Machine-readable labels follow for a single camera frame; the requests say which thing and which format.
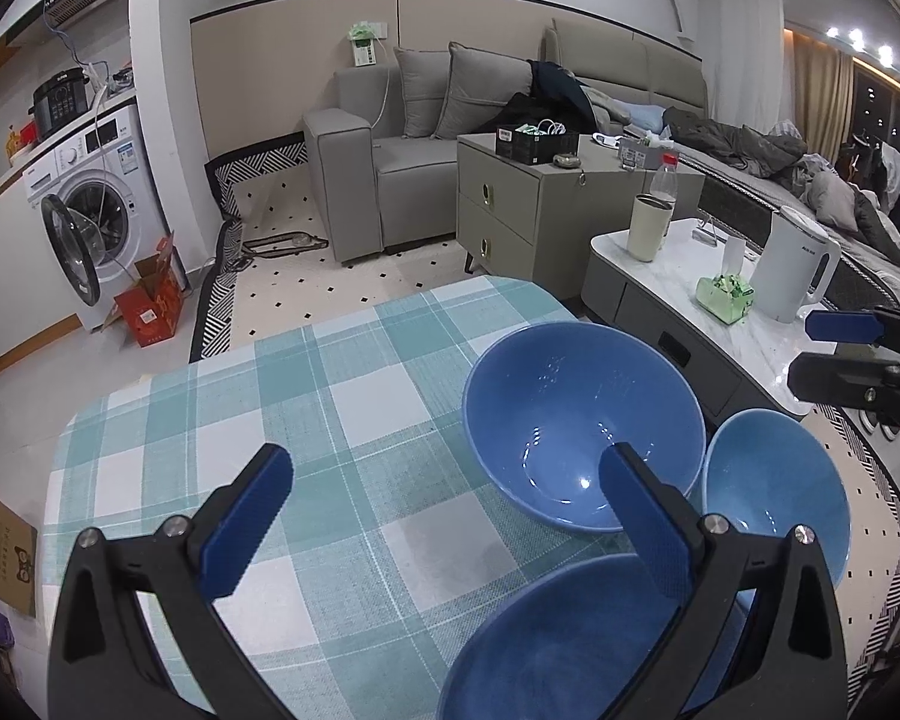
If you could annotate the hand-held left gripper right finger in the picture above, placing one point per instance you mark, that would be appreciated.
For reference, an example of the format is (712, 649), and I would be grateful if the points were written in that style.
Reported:
(649, 532)

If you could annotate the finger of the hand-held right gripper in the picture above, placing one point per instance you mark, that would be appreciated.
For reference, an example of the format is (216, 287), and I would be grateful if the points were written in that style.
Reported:
(840, 326)
(832, 379)

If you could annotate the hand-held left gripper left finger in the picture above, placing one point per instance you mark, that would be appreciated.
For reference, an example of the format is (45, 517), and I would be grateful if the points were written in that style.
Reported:
(244, 532)

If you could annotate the blue ceramic bowl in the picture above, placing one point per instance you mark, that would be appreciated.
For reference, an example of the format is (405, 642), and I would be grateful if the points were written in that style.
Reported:
(555, 645)
(570, 405)
(772, 472)

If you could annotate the white electric kettle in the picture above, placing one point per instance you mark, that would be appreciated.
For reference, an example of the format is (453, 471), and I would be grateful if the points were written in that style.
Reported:
(787, 270)

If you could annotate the green tissue packet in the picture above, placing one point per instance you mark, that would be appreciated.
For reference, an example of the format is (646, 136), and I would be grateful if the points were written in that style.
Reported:
(724, 298)

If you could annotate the teal checked tablecloth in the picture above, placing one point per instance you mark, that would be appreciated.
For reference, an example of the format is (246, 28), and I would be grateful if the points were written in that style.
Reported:
(270, 390)

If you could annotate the marble top coffee table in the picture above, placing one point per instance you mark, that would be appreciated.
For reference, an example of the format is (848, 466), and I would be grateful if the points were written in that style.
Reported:
(682, 315)

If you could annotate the beige tumbler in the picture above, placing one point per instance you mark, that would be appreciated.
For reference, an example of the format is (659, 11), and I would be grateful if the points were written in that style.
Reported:
(649, 232)

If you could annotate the grey clothes pile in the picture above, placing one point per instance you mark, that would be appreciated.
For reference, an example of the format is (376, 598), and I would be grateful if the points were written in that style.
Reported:
(735, 139)

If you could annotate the clear bottle with red cap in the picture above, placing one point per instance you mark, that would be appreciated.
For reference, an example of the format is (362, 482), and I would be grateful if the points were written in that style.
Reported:
(664, 180)

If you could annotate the beige curtain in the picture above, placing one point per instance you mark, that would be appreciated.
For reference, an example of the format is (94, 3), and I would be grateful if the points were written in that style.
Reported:
(821, 90)

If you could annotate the red cardboard box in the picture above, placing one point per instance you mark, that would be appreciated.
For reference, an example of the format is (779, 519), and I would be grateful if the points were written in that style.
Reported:
(150, 307)

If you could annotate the brown cardboard box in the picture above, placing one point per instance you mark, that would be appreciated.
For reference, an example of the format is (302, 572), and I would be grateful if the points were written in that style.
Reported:
(0, 547)

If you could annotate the grey storage box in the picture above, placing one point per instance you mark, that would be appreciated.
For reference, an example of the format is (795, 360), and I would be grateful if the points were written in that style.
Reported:
(641, 154)

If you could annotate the white kitchen counter cabinet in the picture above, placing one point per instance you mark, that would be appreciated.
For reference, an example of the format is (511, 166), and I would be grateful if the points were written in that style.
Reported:
(7, 277)

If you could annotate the grey nightstand cabinet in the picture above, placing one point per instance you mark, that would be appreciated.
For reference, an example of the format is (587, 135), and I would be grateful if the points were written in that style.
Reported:
(510, 202)

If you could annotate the dark jacket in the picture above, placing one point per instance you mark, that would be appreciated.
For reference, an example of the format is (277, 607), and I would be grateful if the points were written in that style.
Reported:
(562, 97)

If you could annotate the black open box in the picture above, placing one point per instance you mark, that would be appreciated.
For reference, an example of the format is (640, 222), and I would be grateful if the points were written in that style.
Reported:
(525, 146)

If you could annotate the white washing machine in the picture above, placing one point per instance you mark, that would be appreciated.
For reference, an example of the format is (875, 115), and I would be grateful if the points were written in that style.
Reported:
(120, 187)

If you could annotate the grey sofa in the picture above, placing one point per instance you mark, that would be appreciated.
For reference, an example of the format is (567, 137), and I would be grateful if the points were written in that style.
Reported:
(412, 165)

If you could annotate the grey sofa pillow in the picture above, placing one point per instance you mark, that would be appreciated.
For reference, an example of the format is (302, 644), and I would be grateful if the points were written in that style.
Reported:
(480, 90)
(420, 90)

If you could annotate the black pressure cooker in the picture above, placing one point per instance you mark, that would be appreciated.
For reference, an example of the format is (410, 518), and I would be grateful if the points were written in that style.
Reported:
(60, 109)

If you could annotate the range hood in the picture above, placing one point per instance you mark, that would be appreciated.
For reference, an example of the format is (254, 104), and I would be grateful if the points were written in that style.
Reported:
(82, 4)

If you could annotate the green white wall holder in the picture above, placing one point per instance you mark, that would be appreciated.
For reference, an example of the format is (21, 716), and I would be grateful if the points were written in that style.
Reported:
(361, 52)

